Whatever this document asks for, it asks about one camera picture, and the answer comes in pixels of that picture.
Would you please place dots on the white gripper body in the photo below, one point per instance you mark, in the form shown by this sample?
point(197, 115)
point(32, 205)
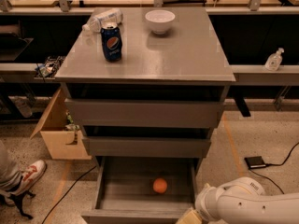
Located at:
point(206, 202)

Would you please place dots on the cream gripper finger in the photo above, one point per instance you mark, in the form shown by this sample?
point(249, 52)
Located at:
point(191, 216)

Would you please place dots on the orange fruit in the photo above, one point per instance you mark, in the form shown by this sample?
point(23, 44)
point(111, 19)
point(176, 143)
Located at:
point(160, 185)

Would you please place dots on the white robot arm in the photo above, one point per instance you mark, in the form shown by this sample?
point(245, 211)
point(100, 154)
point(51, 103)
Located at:
point(242, 201)

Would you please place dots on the grey open bottom drawer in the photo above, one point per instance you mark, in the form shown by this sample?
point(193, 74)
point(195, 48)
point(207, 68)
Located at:
point(125, 195)

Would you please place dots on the grey middle drawer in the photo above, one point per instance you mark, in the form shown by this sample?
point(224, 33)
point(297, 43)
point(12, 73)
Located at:
point(146, 147)

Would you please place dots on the grey drawer cabinet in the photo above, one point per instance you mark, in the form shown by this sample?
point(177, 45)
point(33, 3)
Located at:
point(187, 64)

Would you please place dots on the grey top drawer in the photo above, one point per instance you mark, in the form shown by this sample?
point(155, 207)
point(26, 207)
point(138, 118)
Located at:
point(145, 113)

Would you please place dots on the black foot pedal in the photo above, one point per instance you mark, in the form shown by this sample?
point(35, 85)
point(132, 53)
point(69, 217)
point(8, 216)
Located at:
point(255, 162)

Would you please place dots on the open cardboard box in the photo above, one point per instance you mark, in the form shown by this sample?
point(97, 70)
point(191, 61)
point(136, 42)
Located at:
point(61, 142)

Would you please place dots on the clear hand sanitizer bottle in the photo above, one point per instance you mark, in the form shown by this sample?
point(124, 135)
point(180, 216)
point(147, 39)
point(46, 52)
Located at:
point(274, 60)

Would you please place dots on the white and red sneaker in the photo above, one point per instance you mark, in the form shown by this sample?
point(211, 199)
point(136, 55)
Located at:
point(29, 177)

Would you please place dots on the blue Pepsi can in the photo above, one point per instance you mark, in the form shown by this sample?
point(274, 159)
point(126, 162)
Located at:
point(111, 41)

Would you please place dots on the grey trouser leg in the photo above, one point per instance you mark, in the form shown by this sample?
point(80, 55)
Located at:
point(10, 173)

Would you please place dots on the white ceramic bowl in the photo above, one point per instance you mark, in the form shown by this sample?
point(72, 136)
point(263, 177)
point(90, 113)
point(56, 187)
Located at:
point(159, 21)

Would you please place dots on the tray of small items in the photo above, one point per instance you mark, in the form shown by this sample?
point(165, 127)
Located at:
point(49, 68)

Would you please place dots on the clear plastic water bottle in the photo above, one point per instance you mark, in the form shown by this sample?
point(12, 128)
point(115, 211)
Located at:
point(95, 22)

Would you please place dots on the long grey workbench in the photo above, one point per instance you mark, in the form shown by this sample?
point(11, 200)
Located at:
point(245, 75)

